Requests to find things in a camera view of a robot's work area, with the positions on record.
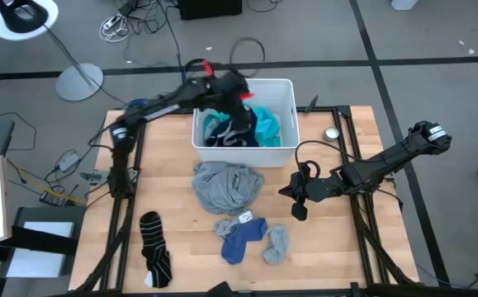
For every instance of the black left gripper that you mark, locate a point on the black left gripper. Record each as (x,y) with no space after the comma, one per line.
(228,88)

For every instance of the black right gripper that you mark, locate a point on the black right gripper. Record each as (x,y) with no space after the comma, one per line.
(317,185)

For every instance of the navy white logo underwear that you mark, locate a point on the navy white logo underwear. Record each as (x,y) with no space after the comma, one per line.
(230,138)

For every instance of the grey knit shirt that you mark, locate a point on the grey knit shirt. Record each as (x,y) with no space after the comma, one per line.
(226,187)

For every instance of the plain grey sock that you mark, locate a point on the plain grey sock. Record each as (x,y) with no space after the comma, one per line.
(222,226)
(277,245)

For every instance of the black white-striped sock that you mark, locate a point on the black white-striped sock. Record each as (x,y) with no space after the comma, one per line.
(154,247)

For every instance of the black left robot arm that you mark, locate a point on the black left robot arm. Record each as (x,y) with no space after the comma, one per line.
(156,109)

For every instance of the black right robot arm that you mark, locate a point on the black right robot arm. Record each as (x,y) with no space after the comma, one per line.
(387,158)

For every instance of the teal garment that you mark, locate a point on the teal garment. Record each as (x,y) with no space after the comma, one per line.
(269,123)

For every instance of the white plastic laundry basket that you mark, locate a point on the white plastic laundry basket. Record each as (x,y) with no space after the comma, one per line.
(242,158)

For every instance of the small white tag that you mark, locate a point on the small white tag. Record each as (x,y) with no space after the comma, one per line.
(246,216)

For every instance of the blue ribbed sock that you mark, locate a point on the blue ribbed sock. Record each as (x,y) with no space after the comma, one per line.
(238,243)

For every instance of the black clamp lever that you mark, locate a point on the black clamp lever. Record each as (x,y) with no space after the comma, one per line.
(313,103)

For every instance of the small round silver tin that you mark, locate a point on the small round silver tin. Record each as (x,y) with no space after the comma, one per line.
(332,134)

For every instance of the black box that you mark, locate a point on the black box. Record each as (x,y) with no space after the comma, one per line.
(209,8)

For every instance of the floor lamp with round base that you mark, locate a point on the floor lamp with round base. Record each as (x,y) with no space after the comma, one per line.
(79,81)

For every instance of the grey power adapter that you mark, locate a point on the grey power adapter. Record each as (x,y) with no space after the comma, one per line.
(68,161)

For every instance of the white floor object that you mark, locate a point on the white floor object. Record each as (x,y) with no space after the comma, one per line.
(403,3)

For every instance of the black electronic device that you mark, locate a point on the black electronic device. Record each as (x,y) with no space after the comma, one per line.
(55,199)

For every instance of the black stand with white panel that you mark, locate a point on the black stand with white panel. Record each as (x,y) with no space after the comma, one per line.
(40,243)

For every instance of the black aluminium table frame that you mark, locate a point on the black aluminium table frame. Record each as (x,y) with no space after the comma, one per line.
(325,109)

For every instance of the grey metal bracket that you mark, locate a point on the grey metal bracket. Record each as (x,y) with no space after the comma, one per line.
(92,176)

